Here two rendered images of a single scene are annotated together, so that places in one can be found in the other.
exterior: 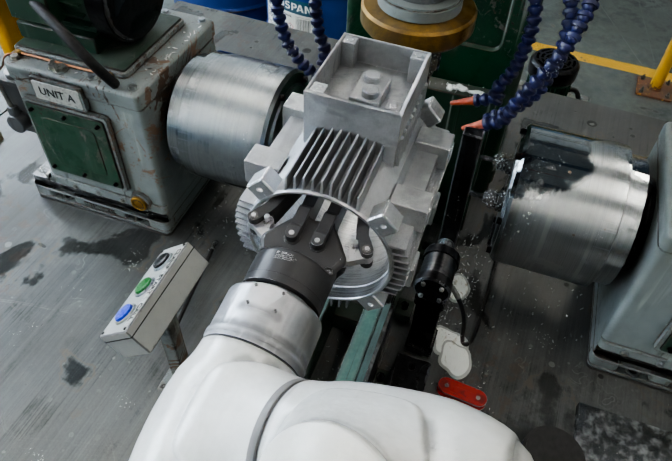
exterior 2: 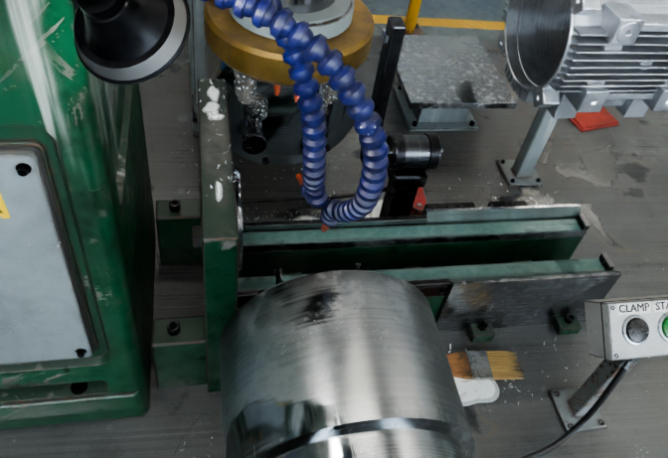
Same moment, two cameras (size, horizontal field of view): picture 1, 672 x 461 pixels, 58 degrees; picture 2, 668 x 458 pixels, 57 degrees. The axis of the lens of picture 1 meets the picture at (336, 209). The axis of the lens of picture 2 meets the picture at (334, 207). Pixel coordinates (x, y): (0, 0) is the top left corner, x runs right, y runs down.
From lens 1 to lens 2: 124 cm
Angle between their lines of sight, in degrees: 76
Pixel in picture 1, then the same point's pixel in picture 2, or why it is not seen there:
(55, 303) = not seen: outside the picture
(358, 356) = (487, 225)
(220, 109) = (434, 353)
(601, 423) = (417, 92)
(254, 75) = (360, 312)
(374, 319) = (444, 226)
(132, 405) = (636, 441)
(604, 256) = not seen: hidden behind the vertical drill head
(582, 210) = not seen: hidden behind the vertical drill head
